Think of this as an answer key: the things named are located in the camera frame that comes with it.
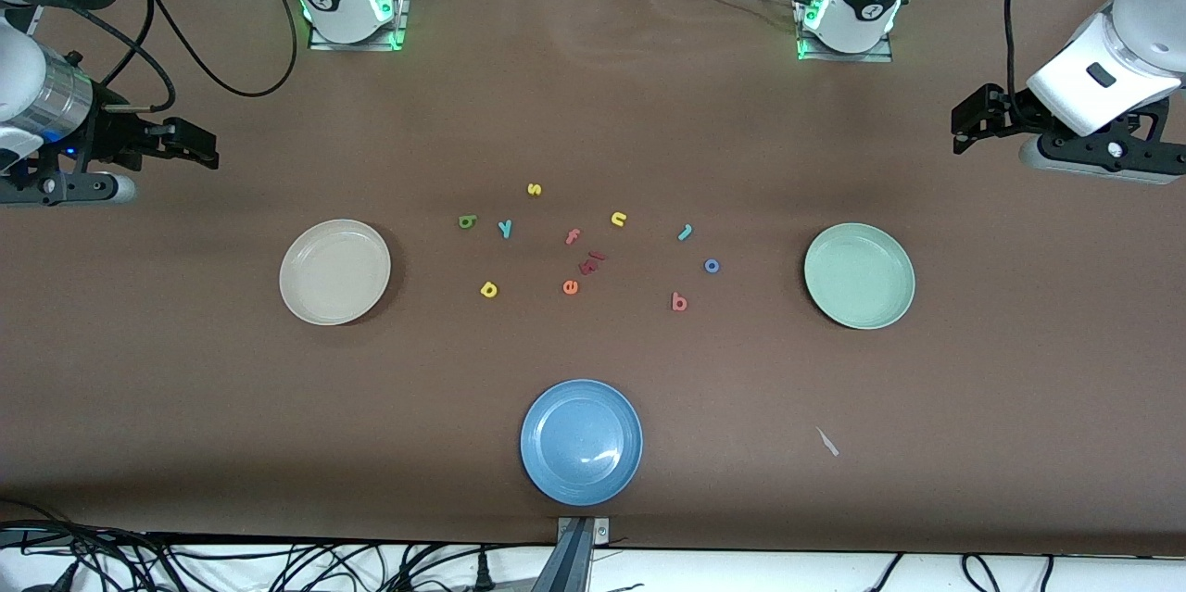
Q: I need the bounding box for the brown paper table cover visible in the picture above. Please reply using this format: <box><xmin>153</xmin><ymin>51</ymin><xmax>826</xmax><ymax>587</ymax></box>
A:
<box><xmin>0</xmin><ymin>0</ymin><xmax>1186</xmax><ymax>556</ymax></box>

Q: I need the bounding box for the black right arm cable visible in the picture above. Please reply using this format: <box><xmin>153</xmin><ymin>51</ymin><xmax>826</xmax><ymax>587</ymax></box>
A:
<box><xmin>93</xmin><ymin>0</ymin><xmax>299</xmax><ymax>111</ymax></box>

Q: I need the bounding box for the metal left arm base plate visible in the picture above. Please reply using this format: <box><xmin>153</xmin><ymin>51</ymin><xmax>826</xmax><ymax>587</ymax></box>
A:
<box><xmin>795</xmin><ymin>0</ymin><xmax>895</xmax><ymax>63</ymax></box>

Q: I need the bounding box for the blue round plate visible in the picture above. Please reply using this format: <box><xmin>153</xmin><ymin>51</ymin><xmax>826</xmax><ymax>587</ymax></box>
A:
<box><xmin>520</xmin><ymin>378</ymin><xmax>644</xmax><ymax>508</ymax></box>

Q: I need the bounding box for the beige round plate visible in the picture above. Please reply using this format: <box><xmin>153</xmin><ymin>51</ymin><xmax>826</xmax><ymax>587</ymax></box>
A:
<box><xmin>279</xmin><ymin>219</ymin><xmax>392</xmax><ymax>327</ymax></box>

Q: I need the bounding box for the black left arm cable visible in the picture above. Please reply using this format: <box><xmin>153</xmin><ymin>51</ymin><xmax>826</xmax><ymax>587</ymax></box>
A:
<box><xmin>1005</xmin><ymin>0</ymin><xmax>1039</xmax><ymax>125</ymax></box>

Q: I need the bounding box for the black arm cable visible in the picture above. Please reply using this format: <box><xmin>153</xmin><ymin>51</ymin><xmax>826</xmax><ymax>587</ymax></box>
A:
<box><xmin>1005</xmin><ymin>0</ymin><xmax>1039</xmax><ymax>125</ymax></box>
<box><xmin>93</xmin><ymin>0</ymin><xmax>299</xmax><ymax>111</ymax></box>

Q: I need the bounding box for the dark grey pole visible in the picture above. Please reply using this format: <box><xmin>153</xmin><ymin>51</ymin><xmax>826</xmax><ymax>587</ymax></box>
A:
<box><xmin>530</xmin><ymin>520</ymin><xmax>594</xmax><ymax>592</ymax></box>

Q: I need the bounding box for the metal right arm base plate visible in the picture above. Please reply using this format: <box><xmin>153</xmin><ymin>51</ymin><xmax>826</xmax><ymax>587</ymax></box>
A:
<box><xmin>308</xmin><ymin>0</ymin><xmax>410</xmax><ymax>52</ymax></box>

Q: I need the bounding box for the black cable tangle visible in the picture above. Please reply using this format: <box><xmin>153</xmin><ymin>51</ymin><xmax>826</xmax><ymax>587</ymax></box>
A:
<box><xmin>0</xmin><ymin>499</ymin><xmax>557</xmax><ymax>592</ymax></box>

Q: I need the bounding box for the metal clamp bracket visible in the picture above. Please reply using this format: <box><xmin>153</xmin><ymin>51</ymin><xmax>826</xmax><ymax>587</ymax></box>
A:
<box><xmin>556</xmin><ymin>516</ymin><xmax>611</xmax><ymax>545</ymax></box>

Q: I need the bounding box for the green round plate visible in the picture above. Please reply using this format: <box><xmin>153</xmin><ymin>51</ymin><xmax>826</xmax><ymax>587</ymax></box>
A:
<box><xmin>803</xmin><ymin>222</ymin><xmax>916</xmax><ymax>331</ymax></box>

